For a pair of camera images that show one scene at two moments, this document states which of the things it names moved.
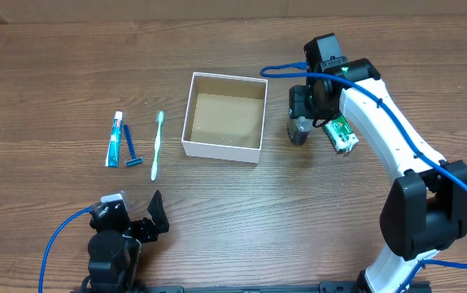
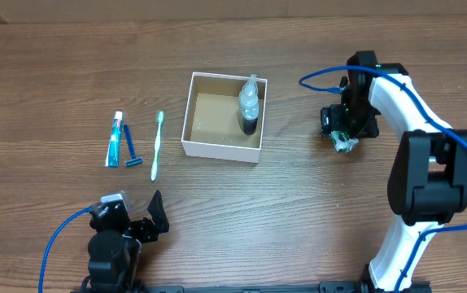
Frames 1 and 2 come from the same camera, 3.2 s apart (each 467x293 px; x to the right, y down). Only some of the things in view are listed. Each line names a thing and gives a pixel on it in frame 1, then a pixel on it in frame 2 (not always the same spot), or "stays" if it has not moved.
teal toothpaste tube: x=115 y=150 stays
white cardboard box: x=224 y=117 stays
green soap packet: x=341 y=134 stays
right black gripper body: x=307 y=102 to x=360 y=121
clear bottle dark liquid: x=298 y=129 to x=249 y=105
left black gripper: x=157 y=209 stays
